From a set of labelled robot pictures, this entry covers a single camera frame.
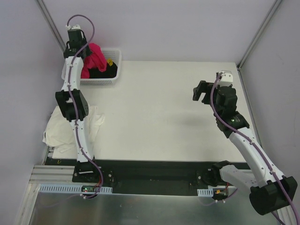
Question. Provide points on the right aluminium frame post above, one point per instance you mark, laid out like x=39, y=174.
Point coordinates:
x=259, y=33

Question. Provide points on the black t shirt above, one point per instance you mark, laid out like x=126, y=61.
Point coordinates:
x=110, y=72

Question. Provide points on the white plastic laundry basket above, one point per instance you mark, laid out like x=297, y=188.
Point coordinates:
x=109, y=53

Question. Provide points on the left aluminium frame post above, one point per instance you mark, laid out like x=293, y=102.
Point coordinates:
x=51, y=24

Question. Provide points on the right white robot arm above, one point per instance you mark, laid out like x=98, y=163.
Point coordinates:
x=268, y=189

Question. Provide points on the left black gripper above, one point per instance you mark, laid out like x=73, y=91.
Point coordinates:
x=76, y=47

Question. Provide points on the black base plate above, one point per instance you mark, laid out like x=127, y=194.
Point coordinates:
x=153, y=177

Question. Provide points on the aluminium frame post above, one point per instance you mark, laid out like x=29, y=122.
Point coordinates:
x=51, y=24
x=259, y=33

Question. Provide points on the right white cable duct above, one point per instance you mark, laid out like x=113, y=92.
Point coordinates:
x=205, y=192

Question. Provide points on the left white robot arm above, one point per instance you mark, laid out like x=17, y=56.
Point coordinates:
x=74, y=107

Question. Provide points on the pink t shirt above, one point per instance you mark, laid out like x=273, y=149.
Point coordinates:
x=95, y=60

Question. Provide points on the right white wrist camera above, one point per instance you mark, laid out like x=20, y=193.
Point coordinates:
x=225, y=78

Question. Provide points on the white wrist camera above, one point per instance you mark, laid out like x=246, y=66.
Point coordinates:
x=75, y=27
x=225, y=78

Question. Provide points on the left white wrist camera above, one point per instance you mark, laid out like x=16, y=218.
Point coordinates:
x=75, y=27

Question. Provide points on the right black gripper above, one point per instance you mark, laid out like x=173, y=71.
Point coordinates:
x=204, y=89

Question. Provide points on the white cable duct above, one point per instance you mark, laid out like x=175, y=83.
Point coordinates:
x=67, y=189
x=205, y=192

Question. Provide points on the white t shirt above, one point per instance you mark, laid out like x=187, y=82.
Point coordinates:
x=59, y=134

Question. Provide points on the left white cable duct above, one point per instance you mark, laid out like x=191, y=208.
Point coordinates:
x=67, y=189

